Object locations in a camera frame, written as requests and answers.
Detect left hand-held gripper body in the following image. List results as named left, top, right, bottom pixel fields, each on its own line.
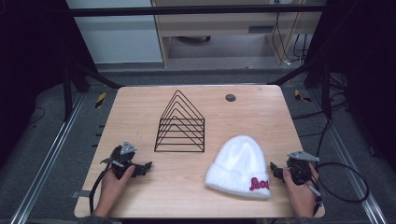
left=100, top=140, right=140, bottom=180

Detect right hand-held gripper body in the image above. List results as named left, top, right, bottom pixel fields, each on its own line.
left=285, top=150, right=322, bottom=198

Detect person's right hand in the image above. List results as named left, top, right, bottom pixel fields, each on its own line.
left=282, top=162, right=320, bottom=218

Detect person's left hand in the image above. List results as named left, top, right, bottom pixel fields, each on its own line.
left=92, top=164, right=136, bottom=218

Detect white knitted beanie hat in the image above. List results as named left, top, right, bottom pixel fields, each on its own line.
left=204, top=134, right=273, bottom=201

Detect grey tape strip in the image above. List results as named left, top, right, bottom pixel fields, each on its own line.
left=70, top=189, right=92, bottom=200

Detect yellow black striped tape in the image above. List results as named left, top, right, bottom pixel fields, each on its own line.
left=94, top=91, right=107, bottom=110
left=293, top=89, right=313, bottom=104

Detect black metal stand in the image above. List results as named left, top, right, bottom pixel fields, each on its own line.
left=268, top=60, right=332, bottom=120
left=61, top=59, right=124, bottom=123

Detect black curtain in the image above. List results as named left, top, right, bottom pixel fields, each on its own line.
left=303, top=0, right=396, bottom=174
left=0, top=0, right=97, bottom=171

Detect white cabinet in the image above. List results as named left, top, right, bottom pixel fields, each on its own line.
left=65, top=0, right=164, bottom=65

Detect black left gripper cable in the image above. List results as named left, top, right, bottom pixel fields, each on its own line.
left=89, top=166, right=113, bottom=217

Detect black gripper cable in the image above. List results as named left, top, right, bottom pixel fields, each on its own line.
left=309, top=161, right=371, bottom=204
left=89, top=166, right=113, bottom=217

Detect black wire triangular rack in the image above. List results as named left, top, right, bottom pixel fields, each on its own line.
left=153, top=89, right=206, bottom=154

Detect aluminium floor rail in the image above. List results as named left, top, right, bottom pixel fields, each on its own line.
left=310, top=90, right=389, bottom=224
left=8, top=92, right=87, bottom=224

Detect black floor cables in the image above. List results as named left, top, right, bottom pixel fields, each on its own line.
left=290, top=73, right=351, bottom=158

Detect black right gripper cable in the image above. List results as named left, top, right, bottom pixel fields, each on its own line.
left=309, top=161, right=371, bottom=204

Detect cables under wooden desk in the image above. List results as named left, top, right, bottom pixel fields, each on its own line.
left=271, top=0, right=310, bottom=67

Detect black horizontal frame bar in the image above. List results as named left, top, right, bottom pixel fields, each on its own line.
left=68, top=4, right=327, bottom=18

